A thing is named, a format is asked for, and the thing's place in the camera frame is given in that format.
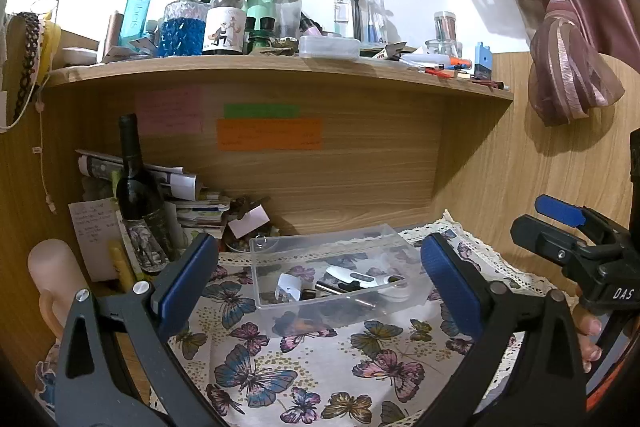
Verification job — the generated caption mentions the dark wine bottle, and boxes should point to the dark wine bottle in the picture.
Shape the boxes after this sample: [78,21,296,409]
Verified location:
[116,113,177,275]

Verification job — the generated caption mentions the stack of booklets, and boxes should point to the stack of booklets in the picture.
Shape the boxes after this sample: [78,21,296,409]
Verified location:
[170,189,231,240]

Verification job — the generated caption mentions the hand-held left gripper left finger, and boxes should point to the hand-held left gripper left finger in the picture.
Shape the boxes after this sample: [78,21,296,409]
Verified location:
[54,232,221,427]

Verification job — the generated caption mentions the tall blue liquid bottle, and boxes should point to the tall blue liquid bottle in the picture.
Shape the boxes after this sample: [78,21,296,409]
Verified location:
[119,0,156,52]

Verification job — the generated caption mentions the small white bowl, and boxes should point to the small white bowl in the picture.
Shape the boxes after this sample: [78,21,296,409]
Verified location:
[62,48,98,66]

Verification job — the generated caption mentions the clear plastic container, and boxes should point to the clear plastic container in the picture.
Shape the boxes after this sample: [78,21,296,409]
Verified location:
[248,223,437,339]

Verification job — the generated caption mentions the black lace band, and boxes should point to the black lace band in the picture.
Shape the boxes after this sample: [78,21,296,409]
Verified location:
[12,12,41,122]

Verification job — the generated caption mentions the brown cardboard tube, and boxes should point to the brown cardboard tube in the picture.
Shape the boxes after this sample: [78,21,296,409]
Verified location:
[102,11,123,60]

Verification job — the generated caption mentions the person's right hand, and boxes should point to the person's right hand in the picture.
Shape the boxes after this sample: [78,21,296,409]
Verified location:
[572,284,606,374]

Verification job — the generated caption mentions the butterfly print tablecloth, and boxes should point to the butterfly print tablecloth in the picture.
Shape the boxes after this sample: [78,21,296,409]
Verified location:
[150,207,576,427]

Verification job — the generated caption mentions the glass jar with lid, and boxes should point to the glass jar with lid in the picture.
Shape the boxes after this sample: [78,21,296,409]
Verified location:
[426,11,463,55]

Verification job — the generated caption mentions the pink sticky note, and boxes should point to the pink sticky note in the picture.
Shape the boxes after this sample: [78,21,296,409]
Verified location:
[135,88,205,135]

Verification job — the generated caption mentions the white handwritten note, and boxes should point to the white handwritten note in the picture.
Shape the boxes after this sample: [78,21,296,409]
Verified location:
[68,197,126,283]

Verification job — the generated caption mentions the rolled magazine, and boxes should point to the rolled magazine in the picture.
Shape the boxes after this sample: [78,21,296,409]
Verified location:
[75,149,201,200]

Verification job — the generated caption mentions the pale pink mug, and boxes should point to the pale pink mug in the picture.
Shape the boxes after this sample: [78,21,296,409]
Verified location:
[27,241,91,338]

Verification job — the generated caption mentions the clear bottle with metal cap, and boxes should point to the clear bottle with metal cap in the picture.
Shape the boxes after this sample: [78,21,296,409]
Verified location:
[272,0,303,40]

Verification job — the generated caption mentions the orange sticky note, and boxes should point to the orange sticky note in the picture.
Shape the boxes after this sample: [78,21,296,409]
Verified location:
[216,118,325,151]

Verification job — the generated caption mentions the wooden shelf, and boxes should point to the wooden shelf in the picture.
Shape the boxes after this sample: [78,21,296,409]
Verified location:
[42,52,515,228]

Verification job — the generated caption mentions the white hanging cord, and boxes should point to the white hanging cord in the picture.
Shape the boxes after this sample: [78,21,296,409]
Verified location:
[32,92,54,212]

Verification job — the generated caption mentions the white tag card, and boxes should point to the white tag card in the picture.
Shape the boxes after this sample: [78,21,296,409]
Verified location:
[227,205,271,238]

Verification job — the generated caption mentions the green sticky note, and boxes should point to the green sticky note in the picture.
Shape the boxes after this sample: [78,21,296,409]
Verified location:
[223,103,301,118]

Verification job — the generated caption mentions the crystal bottle with blue beads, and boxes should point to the crystal bottle with blue beads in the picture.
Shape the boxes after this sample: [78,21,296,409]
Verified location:
[157,0,210,58]

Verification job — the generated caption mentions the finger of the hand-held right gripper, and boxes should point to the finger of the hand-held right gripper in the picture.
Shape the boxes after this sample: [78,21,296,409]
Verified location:
[510,213,588,270]
[534,193,608,230]

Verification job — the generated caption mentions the small blue box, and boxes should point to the small blue box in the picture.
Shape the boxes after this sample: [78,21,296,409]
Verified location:
[474,42,493,80]

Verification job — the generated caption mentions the clear lidded plastic box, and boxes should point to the clear lidded plastic box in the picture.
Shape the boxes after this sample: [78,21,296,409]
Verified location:
[298,35,361,59]

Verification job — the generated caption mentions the white charger plug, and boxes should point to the white charger plug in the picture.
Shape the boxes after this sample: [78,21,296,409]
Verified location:
[274,273,304,304]

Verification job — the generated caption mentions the clear bottle with cartoon label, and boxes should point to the clear bottle with cartoon label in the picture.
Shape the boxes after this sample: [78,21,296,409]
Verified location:
[202,0,249,56]

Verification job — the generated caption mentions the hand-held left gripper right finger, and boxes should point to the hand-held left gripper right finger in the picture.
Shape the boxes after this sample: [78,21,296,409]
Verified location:
[421,232,587,427]

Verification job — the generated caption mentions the toothbrush blister pack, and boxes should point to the toothbrush blister pack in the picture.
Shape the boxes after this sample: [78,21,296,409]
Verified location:
[334,0,388,45]

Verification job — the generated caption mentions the pink striped curtain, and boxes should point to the pink striped curtain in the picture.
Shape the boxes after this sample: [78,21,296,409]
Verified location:
[432,0,640,128]

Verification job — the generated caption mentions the yellow candle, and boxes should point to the yellow candle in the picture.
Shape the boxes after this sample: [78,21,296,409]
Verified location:
[109,239,137,293]

